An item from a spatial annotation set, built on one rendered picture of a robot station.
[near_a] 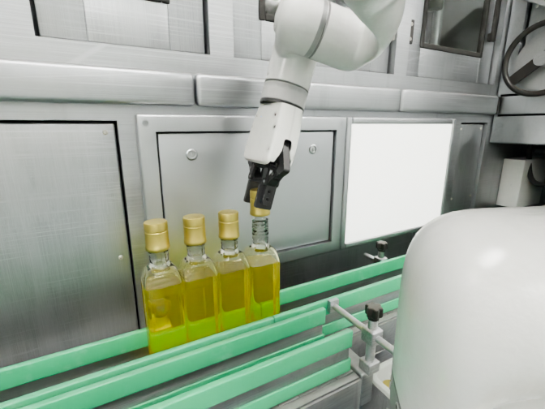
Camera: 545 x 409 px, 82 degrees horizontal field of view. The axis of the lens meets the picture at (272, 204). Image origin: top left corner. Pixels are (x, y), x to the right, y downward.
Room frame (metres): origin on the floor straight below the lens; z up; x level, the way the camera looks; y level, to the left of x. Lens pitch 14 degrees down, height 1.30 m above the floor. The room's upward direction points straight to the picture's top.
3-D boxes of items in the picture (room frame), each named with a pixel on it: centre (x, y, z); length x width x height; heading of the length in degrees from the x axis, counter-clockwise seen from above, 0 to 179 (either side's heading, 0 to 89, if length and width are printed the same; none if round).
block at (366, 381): (0.50, -0.15, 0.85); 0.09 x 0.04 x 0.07; 29
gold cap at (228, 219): (0.51, 0.07, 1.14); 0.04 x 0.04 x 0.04
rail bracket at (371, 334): (0.49, -0.16, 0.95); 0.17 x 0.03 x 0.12; 29
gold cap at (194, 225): (0.48, 0.12, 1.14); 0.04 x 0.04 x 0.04
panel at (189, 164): (0.78, -0.16, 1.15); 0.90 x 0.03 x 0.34; 119
